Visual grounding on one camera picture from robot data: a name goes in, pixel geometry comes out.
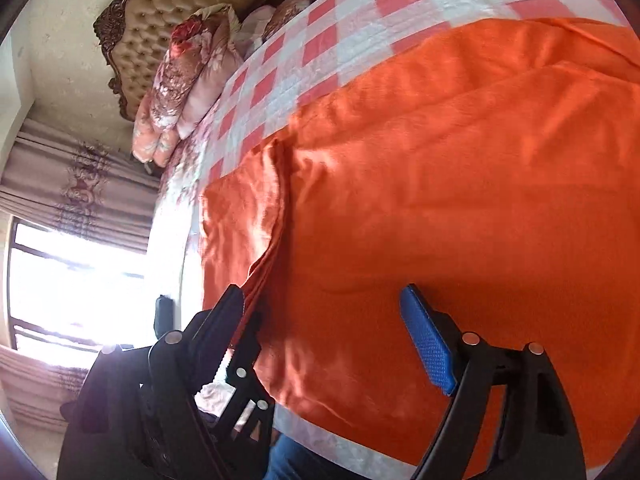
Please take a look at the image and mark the tufted tan carved headboard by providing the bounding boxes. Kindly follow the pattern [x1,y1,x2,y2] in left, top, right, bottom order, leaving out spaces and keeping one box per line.
[93,0,258,120]

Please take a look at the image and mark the orange fleece pants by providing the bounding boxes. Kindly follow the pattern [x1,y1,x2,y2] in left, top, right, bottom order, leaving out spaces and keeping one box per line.
[201,18,639,467]

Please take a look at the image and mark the floral pink bed sheet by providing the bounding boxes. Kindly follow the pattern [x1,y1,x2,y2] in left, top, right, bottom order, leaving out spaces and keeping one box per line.
[145,107,220,328]

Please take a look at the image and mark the floral pink folded quilt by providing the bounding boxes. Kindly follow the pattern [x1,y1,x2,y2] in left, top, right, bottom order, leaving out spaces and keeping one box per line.
[132,3,243,168]

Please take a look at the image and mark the red white checkered plastic sheet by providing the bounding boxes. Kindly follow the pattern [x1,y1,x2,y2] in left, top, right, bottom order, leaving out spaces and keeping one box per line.
[205,0,631,479]

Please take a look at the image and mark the mauve patterned curtain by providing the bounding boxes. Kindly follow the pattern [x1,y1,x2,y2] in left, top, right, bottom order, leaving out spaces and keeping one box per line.
[1,118,160,254]

